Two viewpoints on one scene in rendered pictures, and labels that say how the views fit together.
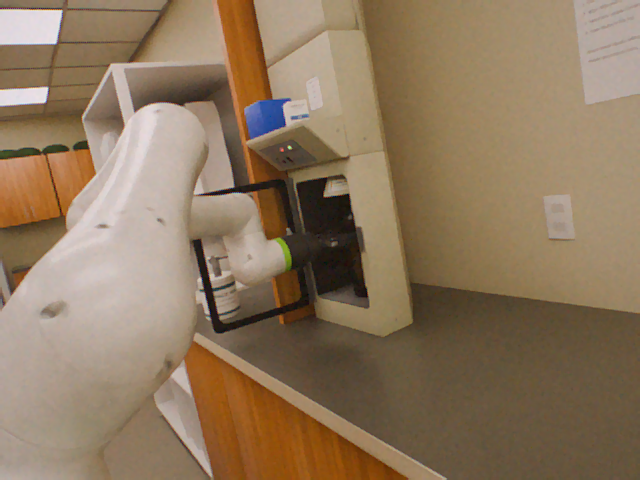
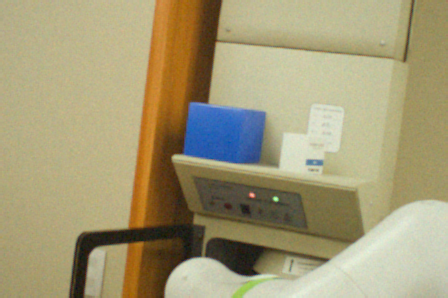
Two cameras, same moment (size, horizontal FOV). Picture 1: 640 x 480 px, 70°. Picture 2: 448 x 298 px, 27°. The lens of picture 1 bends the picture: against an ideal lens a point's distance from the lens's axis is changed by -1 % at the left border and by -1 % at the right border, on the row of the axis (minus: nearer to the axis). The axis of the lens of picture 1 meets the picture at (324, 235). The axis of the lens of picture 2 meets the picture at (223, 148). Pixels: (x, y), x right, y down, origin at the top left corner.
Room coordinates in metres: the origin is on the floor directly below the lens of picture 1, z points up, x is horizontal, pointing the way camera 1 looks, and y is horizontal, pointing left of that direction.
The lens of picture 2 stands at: (0.03, 0.95, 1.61)
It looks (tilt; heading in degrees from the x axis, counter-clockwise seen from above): 3 degrees down; 327
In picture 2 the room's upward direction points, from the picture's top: 7 degrees clockwise
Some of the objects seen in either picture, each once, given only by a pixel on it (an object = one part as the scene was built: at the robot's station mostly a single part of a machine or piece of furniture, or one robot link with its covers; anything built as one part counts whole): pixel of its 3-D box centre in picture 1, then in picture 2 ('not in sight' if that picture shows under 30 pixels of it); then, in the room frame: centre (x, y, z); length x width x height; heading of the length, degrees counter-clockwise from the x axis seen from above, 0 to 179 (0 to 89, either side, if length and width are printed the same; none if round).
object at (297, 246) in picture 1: (292, 250); not in sight; (1.20, 0.09, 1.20); 0.09 x 0.06 x 0.12; 31
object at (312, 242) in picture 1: (316, 244); not in sight; (1.23, 0.03, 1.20); 0.09 x 0.08 x 0.07; 121
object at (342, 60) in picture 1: (356, 186); (296, 266); (1.35, -0.12, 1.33); 0.32 x 0.25 x 0.77; 33
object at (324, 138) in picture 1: (293, 148); (269, 197); (1.25, 0.04, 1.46); 0.32 x 0.12 x 0.10; 33
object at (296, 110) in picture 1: (296, 114); (302, 153); (1.21, 0.01, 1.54); 0.05 x 0.05 x 0.06; 16
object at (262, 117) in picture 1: (270, 119); (225, 133); (1.33, 0.09, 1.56); 0.10 x 0.10 x 0.09; 33
